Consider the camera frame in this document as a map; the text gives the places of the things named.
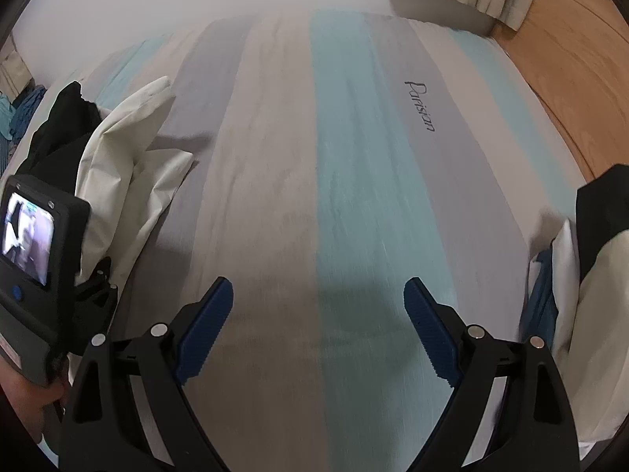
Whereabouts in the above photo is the striped bed sheet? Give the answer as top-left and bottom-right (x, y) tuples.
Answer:
(57, 11), (584, 471)

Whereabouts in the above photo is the black and white jacket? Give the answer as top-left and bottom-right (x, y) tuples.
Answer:
(13, 77), (193, 287)

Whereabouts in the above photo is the folded black white garment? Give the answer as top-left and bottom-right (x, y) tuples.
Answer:
(520, 164), (628, 452)

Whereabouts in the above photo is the blue clothes pile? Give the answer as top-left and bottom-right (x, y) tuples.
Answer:
(1, 85), (46, 144)

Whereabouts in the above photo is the left hand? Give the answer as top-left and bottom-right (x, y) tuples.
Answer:
(0, 358), (70, 444)

